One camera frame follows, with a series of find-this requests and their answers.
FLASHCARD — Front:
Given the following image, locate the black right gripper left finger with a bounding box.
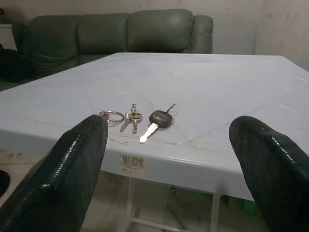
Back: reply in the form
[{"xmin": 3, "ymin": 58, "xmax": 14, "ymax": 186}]
[{"xmin": 0, "ymin": 114, "xmax": 109, "ymax": 232}]

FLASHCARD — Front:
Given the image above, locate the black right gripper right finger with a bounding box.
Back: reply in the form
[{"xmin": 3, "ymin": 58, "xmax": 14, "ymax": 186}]
[{"xmin": 228, "ymin": 115, "xmax": 309, "ymax": 232}]

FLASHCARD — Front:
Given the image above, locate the black-headed car key with ring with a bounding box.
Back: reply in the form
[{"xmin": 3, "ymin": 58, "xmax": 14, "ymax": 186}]
[{"xmin": 139, "ymin": 103, "xmax": 176, "ymax": 144}]

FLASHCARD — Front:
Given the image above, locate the black round object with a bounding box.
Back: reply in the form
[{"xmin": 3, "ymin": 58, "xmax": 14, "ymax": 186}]
[{"xmin": 0, "ymin": 170, "xmax": 11, "ymax": 198}]

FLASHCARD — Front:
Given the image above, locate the barcode sticker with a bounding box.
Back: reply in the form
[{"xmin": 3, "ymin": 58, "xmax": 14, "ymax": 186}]
[{"xmin": 120, "ymin": 154, "xmax": 146, "ymax": 175}]

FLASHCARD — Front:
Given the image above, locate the brass house key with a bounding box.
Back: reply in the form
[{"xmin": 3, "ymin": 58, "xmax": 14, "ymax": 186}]
[
  {"xmin": 129, "ymin": 112, "xmax": 143, "ymax": 134},
  {"xmin": 119, "ymin": 113, "xmax": 131, "ymax": 132}
]

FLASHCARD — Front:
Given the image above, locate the light blue plastic table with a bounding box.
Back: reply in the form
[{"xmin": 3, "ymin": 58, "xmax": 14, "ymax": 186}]
[{"xmin": 0, "ymin": 52, "xmax": 309, "ymax": 232}]

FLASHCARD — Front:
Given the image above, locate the white cabinet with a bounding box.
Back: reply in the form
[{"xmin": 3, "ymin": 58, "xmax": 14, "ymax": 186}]
[{"xmin": 0, "ymin": 23, "xmax": 14, "ymax": 52}]

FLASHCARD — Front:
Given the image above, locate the green leather sofa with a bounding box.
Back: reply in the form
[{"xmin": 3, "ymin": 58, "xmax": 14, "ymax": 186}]
[{"xmin": 0, "ymin": 9, "xmax": 214, "ymax": 91}]

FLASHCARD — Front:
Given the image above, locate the large silver key ring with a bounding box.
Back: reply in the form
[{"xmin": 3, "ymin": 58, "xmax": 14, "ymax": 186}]
[{"xmin": 104, "ymin": 110, "xmax": 125, "ymax": 127}]

